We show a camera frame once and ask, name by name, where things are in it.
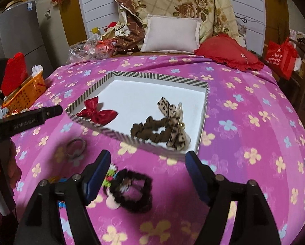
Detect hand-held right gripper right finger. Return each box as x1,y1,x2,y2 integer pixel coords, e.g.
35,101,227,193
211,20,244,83
185,150,282,245

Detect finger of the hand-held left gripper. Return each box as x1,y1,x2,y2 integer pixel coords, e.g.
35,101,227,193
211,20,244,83
0,105,63,143

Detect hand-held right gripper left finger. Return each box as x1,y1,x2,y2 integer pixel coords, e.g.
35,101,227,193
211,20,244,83
13,149,112,245

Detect green beaded hair tie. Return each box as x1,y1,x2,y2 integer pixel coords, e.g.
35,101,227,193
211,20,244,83
103,165,118,187

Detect pale pink hair clip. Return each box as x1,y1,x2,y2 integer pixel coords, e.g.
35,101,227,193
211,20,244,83
105,195,120,210

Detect grey white braided hair band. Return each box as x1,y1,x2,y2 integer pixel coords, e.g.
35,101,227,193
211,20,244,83
65,138,87,160

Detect black scrunchie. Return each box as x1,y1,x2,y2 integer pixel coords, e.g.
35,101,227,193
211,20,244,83
109,168,153,213

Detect red satin bow clip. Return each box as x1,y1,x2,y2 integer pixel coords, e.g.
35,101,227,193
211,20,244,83
75,96,118,124

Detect leopard print bow clip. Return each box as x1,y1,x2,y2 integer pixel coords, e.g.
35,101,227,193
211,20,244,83
157,96,186,150

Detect brown scrunchie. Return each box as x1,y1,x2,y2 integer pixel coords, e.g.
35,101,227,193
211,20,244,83
131,116,175,143

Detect striped shallow box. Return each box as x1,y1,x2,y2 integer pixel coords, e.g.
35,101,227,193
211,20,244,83
65,71,210,156

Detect person's left hand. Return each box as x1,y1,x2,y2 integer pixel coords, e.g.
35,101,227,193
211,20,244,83
0,142,22,192

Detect red cloth bag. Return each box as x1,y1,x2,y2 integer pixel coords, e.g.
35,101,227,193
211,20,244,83
0,52,29,96

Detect orange plastic basket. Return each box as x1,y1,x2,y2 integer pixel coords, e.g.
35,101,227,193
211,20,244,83
2,70,47,109

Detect white cloth bundle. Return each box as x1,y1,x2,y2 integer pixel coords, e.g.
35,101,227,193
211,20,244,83
31,65,45,78

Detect grey refrigerator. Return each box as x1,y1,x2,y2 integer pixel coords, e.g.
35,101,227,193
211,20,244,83
0,0,54,82

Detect pink flowered bedsheet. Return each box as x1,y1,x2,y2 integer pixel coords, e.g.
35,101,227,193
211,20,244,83
11,55,305,245

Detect clear claw clip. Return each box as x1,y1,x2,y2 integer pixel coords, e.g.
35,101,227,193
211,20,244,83
173,102,188,132

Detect clear plastic bags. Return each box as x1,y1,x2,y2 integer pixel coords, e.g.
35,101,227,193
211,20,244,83
67,34,117,65

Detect white slatted headboard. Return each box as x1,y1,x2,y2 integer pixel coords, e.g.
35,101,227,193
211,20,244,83
77,0,267,52

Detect brown patterned quilt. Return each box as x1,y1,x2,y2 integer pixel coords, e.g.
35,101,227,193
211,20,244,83
100,0,149,55

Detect red ruffled pillow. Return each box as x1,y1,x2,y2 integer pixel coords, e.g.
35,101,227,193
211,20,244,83
194,34,265,71

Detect white pillow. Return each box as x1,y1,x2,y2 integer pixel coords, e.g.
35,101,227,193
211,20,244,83
140,14,202,55

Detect red shopping bag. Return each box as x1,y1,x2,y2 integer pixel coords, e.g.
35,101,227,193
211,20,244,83
264,37,298,81

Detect wooden chair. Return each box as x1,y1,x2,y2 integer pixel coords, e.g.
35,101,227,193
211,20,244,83
278,31,305,123

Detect rose print quilt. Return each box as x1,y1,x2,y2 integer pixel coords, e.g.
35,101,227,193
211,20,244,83
118,0,238,47

